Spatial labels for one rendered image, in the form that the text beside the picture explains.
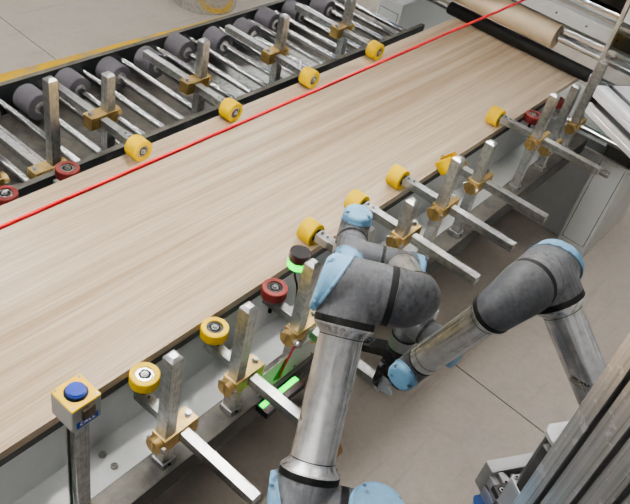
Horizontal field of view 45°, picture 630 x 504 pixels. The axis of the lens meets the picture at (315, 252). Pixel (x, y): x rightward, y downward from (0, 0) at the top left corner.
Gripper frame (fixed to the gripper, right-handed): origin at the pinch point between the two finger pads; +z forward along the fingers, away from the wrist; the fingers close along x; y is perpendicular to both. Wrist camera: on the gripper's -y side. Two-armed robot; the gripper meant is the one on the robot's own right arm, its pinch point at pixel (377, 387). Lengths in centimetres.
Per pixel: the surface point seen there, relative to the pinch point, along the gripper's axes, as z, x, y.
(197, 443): 0, -50, -21
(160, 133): -1, 33, -130
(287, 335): -4.1, -8.5, -28.1
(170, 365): -29, -56, -27
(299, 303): -15.3, -5.8, -28.4
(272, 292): -8.1, -2.5, -40.5
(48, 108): -24, -11, -136
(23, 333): -8, -64, -72
